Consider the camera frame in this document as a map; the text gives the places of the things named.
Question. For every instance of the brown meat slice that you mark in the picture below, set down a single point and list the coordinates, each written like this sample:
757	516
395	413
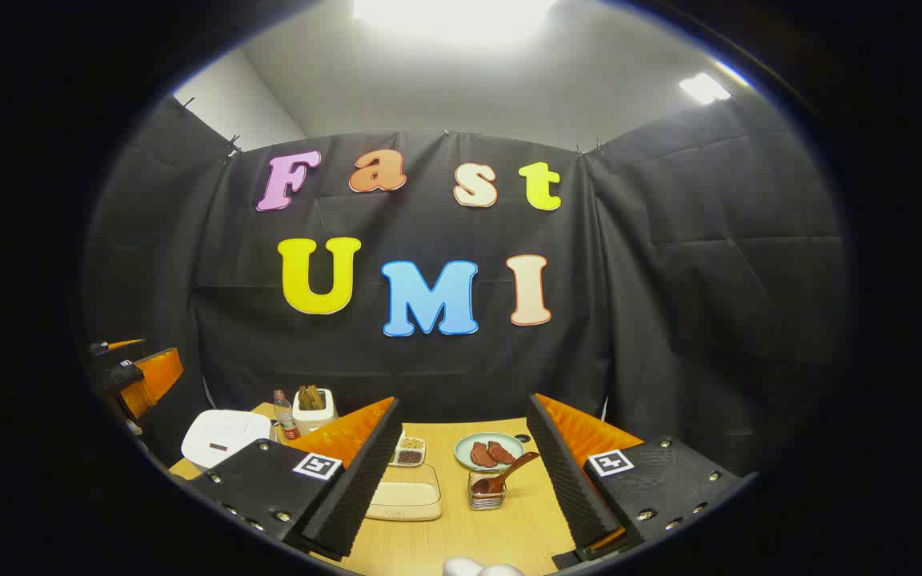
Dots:
503	452
482	456

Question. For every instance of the brown bread slice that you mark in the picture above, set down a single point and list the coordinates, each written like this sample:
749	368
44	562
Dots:
303	398
316	397

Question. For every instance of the pale green plate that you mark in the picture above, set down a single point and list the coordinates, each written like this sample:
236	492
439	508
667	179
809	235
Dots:
461	452

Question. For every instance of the small ceiling light panel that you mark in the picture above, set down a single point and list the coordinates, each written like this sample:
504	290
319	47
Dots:
703	88

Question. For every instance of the red label plastic bottle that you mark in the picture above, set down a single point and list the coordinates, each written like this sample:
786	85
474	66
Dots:
286	420

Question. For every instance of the white divided grain dish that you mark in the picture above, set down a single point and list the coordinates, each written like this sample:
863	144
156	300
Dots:
410	456

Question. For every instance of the large ceiling light panel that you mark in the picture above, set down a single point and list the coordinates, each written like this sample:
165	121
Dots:
453	16

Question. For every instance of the white toaster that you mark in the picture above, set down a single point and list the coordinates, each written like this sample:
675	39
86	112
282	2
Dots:
313	422

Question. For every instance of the black backdrop cloth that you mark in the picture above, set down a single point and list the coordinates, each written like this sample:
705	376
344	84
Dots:
669	320

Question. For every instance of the clear container of rice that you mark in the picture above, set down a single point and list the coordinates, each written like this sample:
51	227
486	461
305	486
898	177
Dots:
405	496

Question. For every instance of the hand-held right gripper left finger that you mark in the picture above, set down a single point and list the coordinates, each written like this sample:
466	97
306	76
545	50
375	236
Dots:
353	488

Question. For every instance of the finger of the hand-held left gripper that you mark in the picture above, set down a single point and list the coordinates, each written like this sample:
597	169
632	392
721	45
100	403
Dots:
153	376
113	347

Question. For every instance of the white rice cooker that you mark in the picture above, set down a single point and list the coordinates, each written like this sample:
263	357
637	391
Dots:
221	436

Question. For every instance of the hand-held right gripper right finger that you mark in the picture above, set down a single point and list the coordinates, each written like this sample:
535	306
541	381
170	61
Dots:
565	480

